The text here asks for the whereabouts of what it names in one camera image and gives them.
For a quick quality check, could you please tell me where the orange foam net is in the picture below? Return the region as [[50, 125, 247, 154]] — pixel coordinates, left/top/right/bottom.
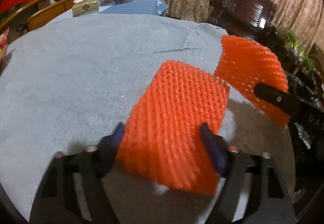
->
[[214, 35, 290, 128], [116, 60, 230, 195]]

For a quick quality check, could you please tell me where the black bin with liner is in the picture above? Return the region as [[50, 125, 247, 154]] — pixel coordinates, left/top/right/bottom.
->
[[287, 50, 323, 152]]

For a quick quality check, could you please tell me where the potted green plant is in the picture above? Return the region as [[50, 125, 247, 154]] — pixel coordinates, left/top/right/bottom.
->
[[279, 28, 318, 72]]

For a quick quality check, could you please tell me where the dark wooden armchair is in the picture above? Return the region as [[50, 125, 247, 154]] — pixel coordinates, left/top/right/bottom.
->
[[207, 0, 285, 48]]

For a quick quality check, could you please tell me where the grey-blue table cloth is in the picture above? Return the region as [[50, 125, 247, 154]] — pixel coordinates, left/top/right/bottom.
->
[[1, 14, 295, 223]]

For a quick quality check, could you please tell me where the blue coffee table cloth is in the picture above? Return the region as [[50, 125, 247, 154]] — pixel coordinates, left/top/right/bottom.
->
[[94, 0, 169, 17]]

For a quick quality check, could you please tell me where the snack bowl with red packets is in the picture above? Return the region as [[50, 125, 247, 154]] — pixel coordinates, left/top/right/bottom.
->
[[0, 28, 9, 61]]

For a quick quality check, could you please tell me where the tissue box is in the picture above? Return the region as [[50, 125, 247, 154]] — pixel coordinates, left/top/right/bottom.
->
[[72, 0, 99, 17]]

